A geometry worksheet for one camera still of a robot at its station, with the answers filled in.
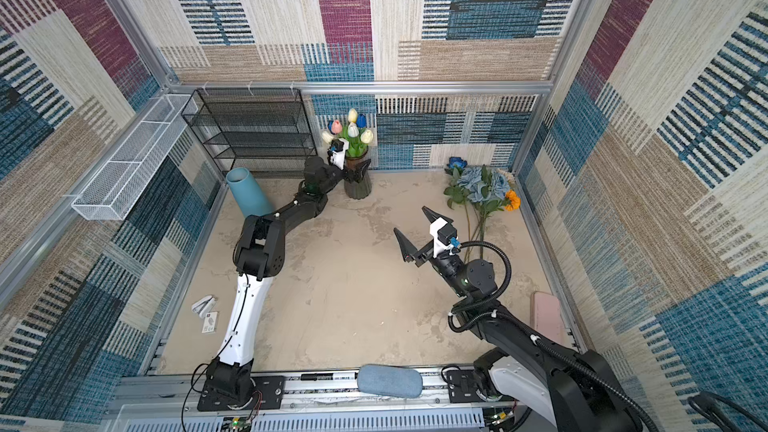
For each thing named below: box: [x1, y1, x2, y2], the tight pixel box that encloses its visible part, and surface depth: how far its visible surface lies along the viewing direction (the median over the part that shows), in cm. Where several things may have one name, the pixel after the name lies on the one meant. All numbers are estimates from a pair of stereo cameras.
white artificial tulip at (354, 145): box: [347, 123, 361, 157], surface depth 94 cm
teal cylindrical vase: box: [226, 167, 274, 217], surface depth 96 cm
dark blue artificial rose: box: [447, 156, 468, 169], surface depth 121 cm
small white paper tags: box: [192, 295, 218, 333], surface depth 87 cm
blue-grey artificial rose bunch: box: [444, 165, 511, 261], surface depth 104 cm
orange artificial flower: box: [505, 189, 521, 212], surface depth 109 cm
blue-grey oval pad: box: [357, 364, 423, 398], surface depth 74 cm
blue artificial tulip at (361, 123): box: [356, 113, 367, 135], surface depth 96 cm
